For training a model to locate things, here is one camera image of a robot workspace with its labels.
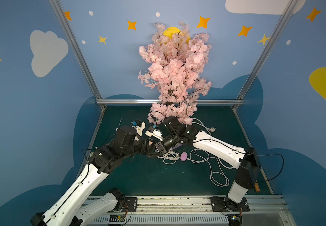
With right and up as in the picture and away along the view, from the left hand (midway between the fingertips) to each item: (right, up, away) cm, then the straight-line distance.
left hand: (152, 140), depth 67 cm
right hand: (-1, -6, +1) cm, 6 cm away
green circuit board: (-19, -42, +6) cm, 47 cm away
